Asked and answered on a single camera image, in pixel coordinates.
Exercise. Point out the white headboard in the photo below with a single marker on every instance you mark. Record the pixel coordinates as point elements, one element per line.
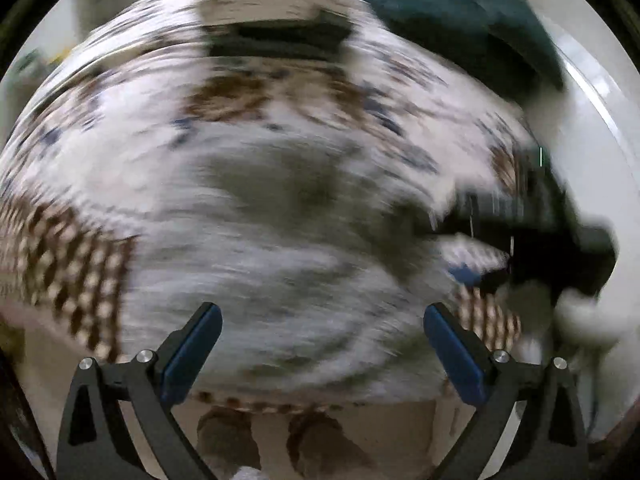
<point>595,125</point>

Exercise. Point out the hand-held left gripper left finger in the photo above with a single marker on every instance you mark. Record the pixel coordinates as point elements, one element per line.
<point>192,350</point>

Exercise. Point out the dark teal pillow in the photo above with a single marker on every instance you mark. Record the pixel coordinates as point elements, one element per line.
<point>425,15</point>
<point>520,35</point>

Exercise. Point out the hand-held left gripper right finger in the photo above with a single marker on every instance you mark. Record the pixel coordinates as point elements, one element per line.
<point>452,355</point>

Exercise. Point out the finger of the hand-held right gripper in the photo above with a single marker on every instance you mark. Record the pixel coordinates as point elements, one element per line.
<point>475,220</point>
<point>467,275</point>

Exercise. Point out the grey fleece pants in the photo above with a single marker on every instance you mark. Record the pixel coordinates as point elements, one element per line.
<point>280,285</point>

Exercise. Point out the floral bedspread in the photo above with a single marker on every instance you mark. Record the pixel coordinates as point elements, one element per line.
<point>125,125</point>

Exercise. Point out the brown slipper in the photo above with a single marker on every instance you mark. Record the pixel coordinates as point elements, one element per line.
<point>227,442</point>
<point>325,447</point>

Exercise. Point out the folded dark garment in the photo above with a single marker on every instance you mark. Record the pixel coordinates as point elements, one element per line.
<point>280,40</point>

